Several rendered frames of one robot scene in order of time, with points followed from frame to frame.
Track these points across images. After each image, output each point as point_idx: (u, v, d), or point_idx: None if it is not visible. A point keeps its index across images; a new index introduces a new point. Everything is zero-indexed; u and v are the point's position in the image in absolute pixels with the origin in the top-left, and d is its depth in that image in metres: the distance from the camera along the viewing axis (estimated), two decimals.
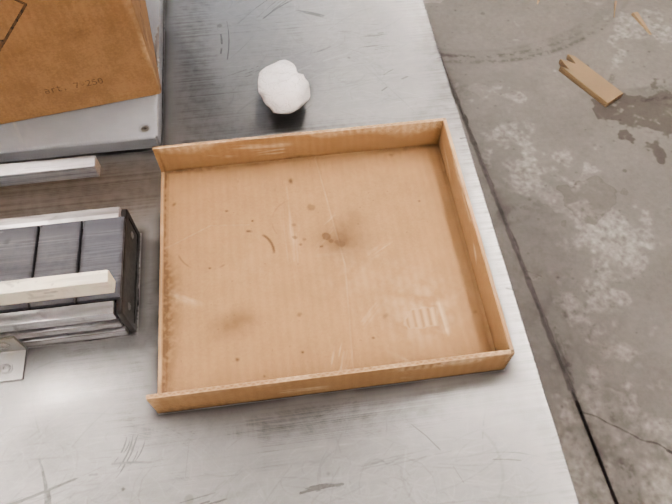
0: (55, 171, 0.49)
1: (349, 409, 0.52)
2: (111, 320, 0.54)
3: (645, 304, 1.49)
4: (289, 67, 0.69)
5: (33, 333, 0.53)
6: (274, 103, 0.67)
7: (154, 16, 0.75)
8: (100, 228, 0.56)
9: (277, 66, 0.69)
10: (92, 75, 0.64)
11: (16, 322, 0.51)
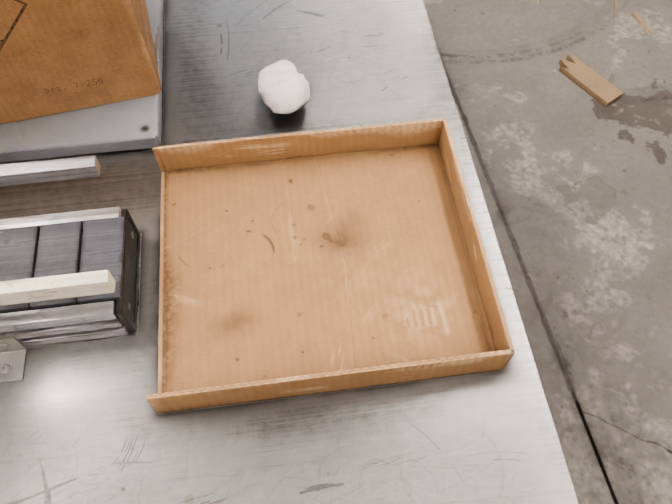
0: (55, 171, 0.49)
1: (349, 409, 0.52)
2: (111, 320, 0.54)
3: (645, 304, 1.49)
4: (289, 67, 0.69)
5: (33, 333, 0.53)
6: (274, 103, 0.67)
7: (154, 16, 0.75)
8: (100, 228, 0.56)
9: (277, 66, 0.69)
10: (92, 75, 0.64)
11: (16, 322, 0.51)
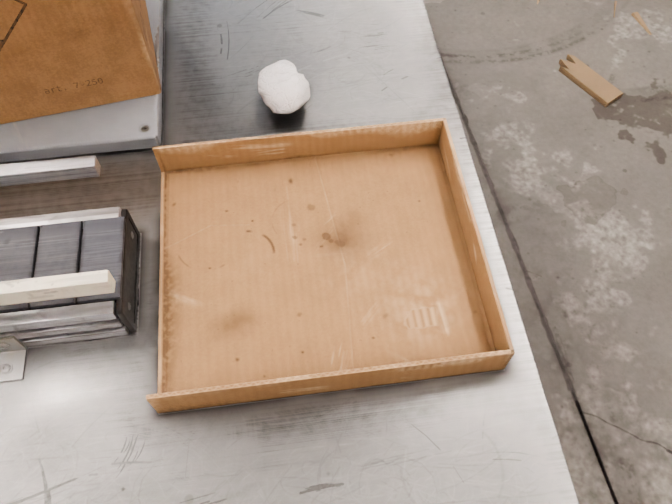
0: (55, 171, 0.49)
1: (349, 409, 0.52)
2: (111, 320, 0.54)
3: (645, 304, 1.49)
4: (289, 67, 0.69)
5: (33, 333, 0.53)
6: (274, 103, 0.67)
7: (154, 16, 0.75)
8: (100, 228, 0.56)
9: (277, 66, 0.69)
10: (92, 75, 0.64)
11: (16, 322, 0.51)
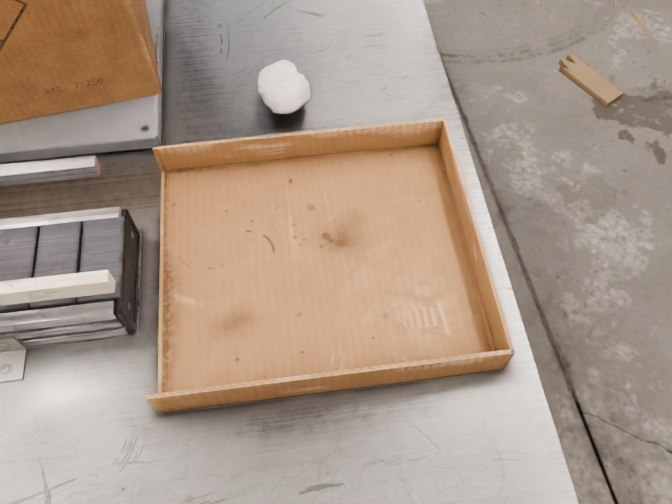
0: (55, 171, 0.49)
1: (349, 409, 0.52)
2: (111, 320, 0.54)
3: (645, 304, 1.49)
4: (289, 67, 0.69)
5: (33, 333, 0.53)
6: (274, 103, 0.67)
7: (154, 16, 0.75)
8: (100, 228, 0.56)
9: (277, 66, 0.69)
10: (92, 75, 0.64)
11: (16, 322, 0.51)
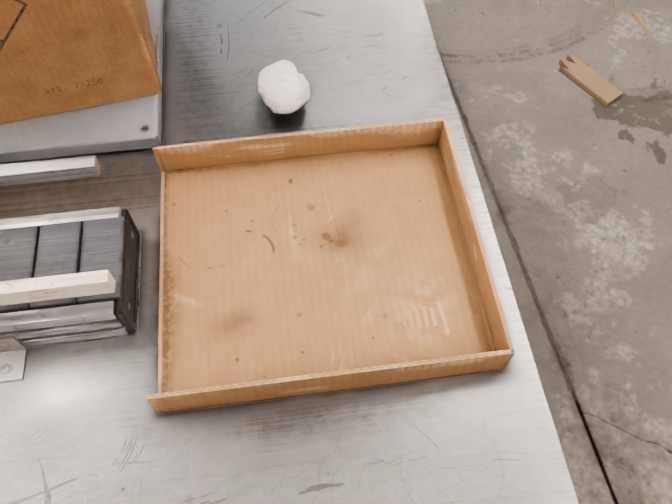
0: (55, 171, 0.49)
1: (349, 409, 0.52)
2: (111, 320, 0.54)
3: (645, 304, 1.49)
4: (289, 67, 0.69)
5: (33, 333, 0.53)
6: (274, 103, 0.67)
7: (154, 16, 0.75)
8: (100, 228, 0.56)
9: (277, 66, 0.69)
10: (92, 75, 0.64)
11: (16, 322, 0.51)
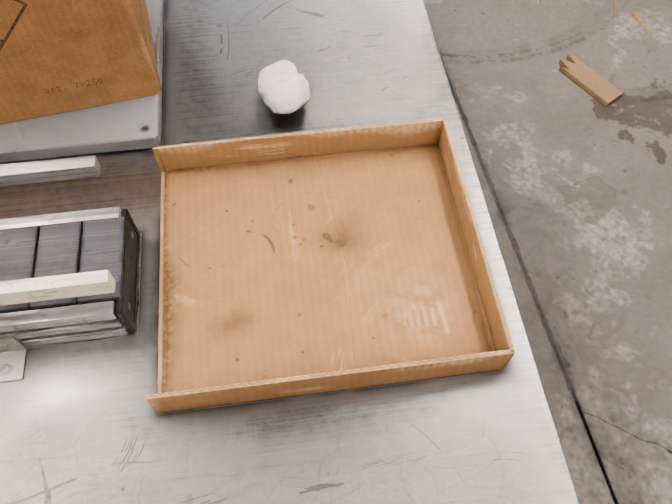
0: (55, 171, 0.49)
1: (349, 409, 0.52)
2: (111, 320, 0.54)
3: (645, 304, 1.49)
4: (289, 67, 0.69)
5: (33, 333, 0.53)
6: (274, 103, 0.67)
7: (154, 16, 0.75)
8: (100, 228, 0.56)
9: (277, 66, 0.69)
10: (92, 75, 0.64)
11: (16, 322, 0.51)
